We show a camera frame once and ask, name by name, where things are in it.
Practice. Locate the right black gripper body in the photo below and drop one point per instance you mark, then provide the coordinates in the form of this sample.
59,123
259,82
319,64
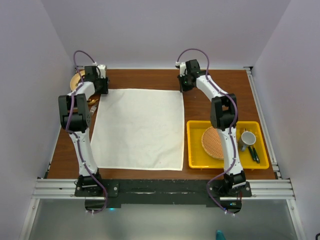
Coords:
184,83

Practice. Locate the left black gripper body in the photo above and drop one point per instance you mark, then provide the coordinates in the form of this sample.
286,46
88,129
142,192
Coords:
103,85

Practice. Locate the white cloth napkin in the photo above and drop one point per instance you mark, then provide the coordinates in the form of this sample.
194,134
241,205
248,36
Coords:
139,129

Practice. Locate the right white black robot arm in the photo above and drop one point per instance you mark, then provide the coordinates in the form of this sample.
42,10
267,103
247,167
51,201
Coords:
223,118

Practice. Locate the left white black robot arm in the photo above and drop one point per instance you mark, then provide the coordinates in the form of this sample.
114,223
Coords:
75,118

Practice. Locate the gold spoon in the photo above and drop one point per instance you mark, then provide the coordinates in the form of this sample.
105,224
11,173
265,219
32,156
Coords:
92,101

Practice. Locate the silver fork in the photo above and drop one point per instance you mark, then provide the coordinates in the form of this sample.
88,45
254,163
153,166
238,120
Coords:
93,109

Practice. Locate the beige round plate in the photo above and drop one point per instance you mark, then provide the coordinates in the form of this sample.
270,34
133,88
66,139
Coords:
76,80

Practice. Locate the woven wicker basket plate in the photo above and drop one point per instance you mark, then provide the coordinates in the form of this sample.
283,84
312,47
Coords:
211,143

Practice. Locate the yellow plastic tray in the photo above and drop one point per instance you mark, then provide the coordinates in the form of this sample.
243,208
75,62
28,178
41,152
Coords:
198,157

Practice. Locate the grey ceramic mug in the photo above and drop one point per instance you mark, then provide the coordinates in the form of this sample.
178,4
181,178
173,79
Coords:
247,139

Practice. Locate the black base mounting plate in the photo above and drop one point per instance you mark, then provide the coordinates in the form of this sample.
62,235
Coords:
162,192

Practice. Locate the teal cloth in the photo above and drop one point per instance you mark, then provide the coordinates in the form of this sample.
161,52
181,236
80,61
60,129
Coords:
219,235

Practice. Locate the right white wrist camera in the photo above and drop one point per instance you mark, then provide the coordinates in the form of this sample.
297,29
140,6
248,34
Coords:
182,68

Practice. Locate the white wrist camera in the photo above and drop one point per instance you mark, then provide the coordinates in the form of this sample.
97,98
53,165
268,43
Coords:
102,69
182,68

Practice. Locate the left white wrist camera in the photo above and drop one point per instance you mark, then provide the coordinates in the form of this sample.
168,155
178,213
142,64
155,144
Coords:
102,69

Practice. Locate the green handled snips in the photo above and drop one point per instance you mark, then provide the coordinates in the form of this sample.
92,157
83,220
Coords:
254,154

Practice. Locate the aluminium front rail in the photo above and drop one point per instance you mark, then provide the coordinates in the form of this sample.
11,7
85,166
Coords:
278,189

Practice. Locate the aluminium rail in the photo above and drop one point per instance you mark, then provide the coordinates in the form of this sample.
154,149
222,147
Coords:
266,135
278,189

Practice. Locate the aluminium right side rail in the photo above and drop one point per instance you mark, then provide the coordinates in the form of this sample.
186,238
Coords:
266,135

